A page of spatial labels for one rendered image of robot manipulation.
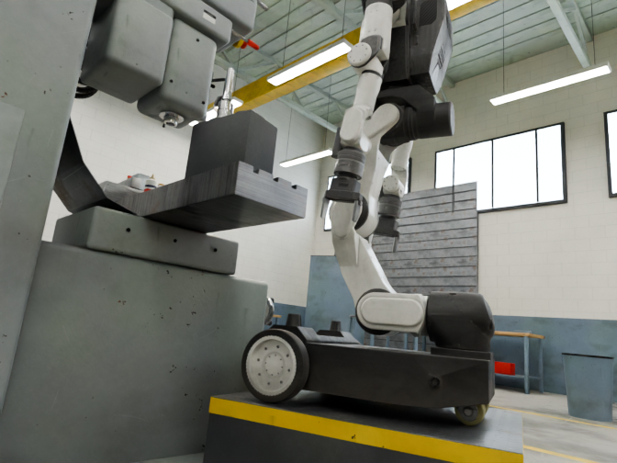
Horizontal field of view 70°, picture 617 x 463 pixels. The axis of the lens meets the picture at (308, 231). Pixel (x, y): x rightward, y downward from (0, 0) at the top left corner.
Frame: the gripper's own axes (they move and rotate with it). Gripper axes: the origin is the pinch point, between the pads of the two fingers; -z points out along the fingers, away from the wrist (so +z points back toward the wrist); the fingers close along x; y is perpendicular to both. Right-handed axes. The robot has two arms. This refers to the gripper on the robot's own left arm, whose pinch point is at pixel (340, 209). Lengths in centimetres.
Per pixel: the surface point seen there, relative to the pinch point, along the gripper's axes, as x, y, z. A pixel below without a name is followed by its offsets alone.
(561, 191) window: -29, -719, 244
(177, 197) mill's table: 29.5, 35.8, -9.7
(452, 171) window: 176, -770, 291
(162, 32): 63, 32, 46
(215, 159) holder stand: 22.8, 32.8, 2.6
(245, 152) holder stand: 12.5, 33.2, 4.5
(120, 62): 63, 42, 29
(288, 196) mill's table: 0.9, 26.5, -4.1
